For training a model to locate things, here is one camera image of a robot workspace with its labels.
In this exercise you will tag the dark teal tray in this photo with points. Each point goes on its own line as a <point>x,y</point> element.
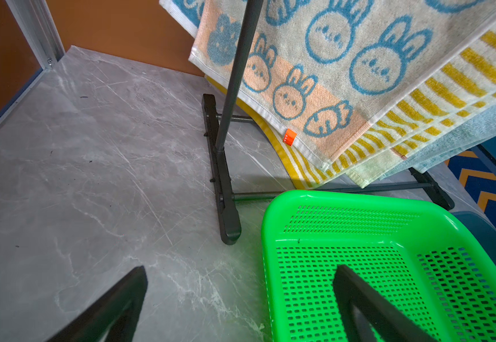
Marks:
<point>491,243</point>

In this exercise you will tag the yellow striped towel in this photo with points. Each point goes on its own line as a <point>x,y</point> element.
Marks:
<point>462,89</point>

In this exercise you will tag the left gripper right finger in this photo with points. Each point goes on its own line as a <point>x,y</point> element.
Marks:
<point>364,312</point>

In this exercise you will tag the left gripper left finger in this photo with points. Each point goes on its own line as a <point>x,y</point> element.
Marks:
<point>114,316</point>

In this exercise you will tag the bunny pattern towel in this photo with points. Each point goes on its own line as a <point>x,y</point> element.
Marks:
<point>326,71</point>

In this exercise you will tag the green plastic basket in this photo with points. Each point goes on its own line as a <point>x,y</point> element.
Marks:
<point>415,254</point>

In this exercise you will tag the light green towel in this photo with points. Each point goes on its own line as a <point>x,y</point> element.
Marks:
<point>473,132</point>

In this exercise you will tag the black clothes rack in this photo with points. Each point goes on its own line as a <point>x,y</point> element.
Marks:
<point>217,126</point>

